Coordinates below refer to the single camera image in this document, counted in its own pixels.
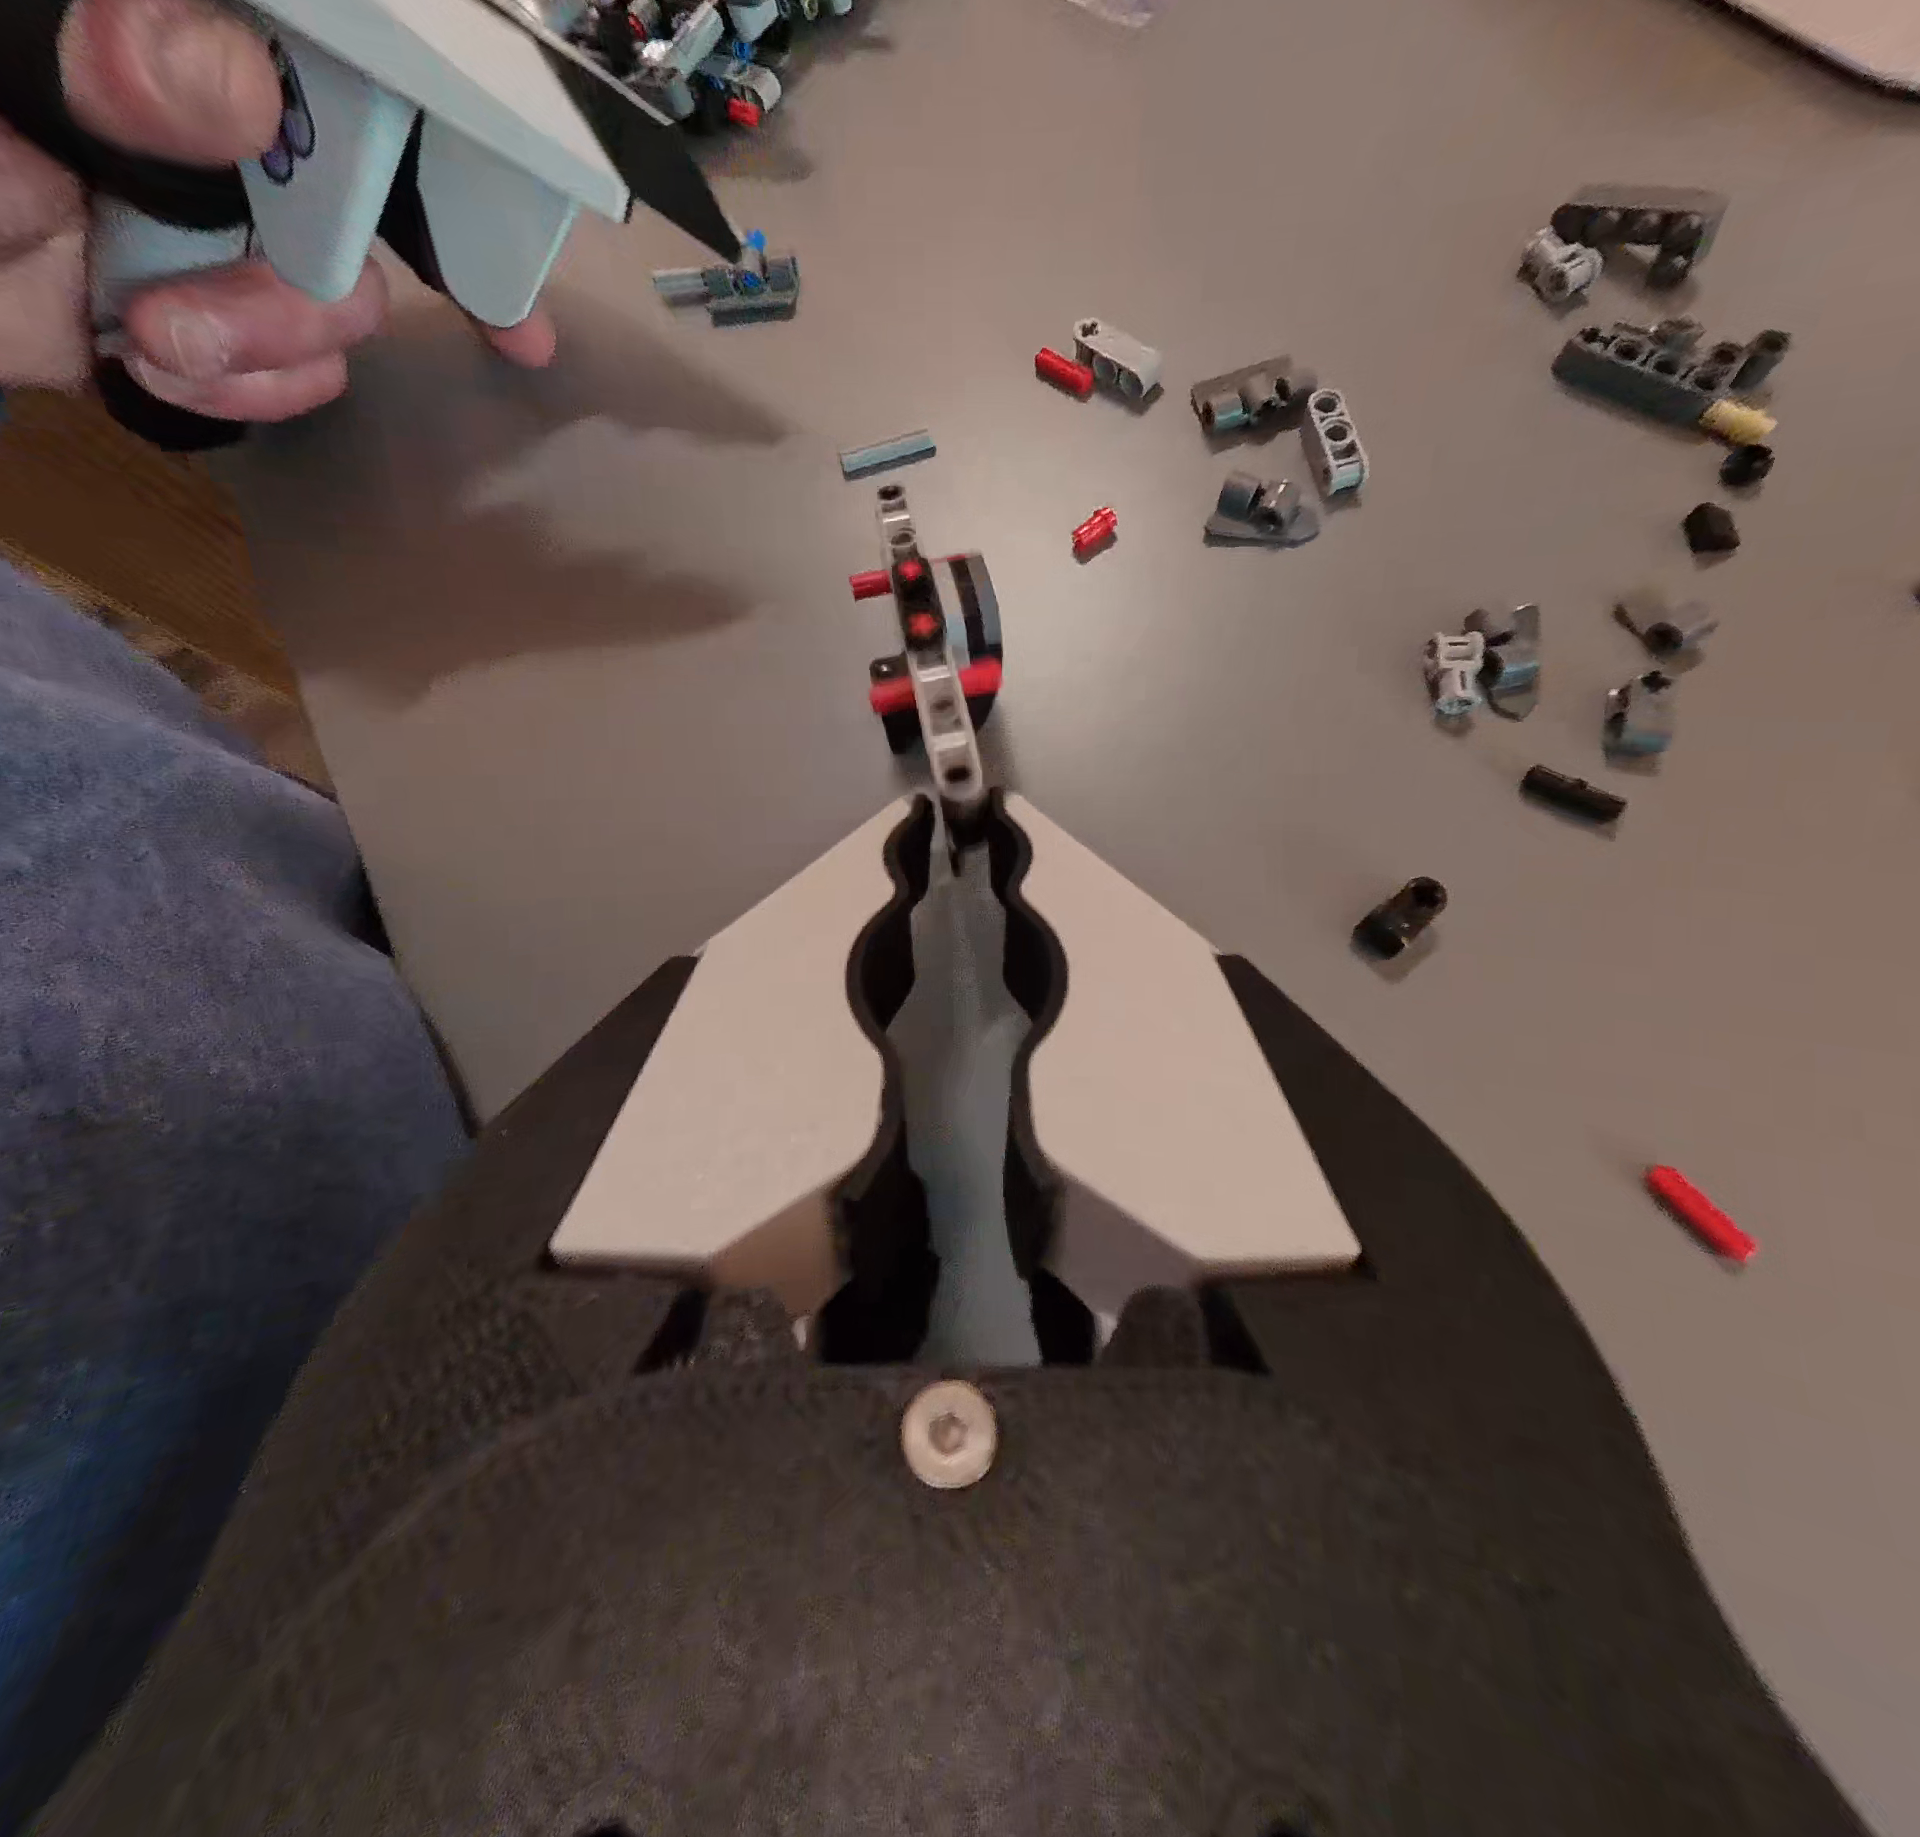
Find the small grey lego axle assembly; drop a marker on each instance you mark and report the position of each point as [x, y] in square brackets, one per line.
[735, 290]

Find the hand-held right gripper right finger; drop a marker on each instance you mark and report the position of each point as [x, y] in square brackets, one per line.
[1186, 1102]

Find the scattered loose lego pieces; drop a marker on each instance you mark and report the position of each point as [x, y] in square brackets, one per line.
[1306, 442]

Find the large lego car chassis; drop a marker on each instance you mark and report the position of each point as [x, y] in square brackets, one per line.
[721, 6]

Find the black lego wing assembly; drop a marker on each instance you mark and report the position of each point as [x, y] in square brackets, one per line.
[938, 666]

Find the person's left hand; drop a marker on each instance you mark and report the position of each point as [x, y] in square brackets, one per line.
[165, 67]

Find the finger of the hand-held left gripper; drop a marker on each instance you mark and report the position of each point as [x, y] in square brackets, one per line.
[421, 36]

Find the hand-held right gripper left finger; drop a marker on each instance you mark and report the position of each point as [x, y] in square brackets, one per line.
[721, 1102]

